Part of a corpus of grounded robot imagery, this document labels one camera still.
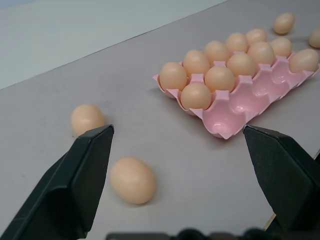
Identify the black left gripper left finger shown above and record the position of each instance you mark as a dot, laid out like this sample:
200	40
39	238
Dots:
62	190

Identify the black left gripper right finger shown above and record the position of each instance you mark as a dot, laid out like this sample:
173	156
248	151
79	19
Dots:
285	180

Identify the pink plastic egg tray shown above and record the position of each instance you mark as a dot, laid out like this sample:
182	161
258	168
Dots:
252	100

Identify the beige egg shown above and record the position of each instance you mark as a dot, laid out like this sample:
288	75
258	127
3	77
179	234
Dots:
173	76
283	23
256	35
315	37
281	46
236	42
133	180
303	60
216	51
241	65
219	78
195	96
261	52
86	120
196	62

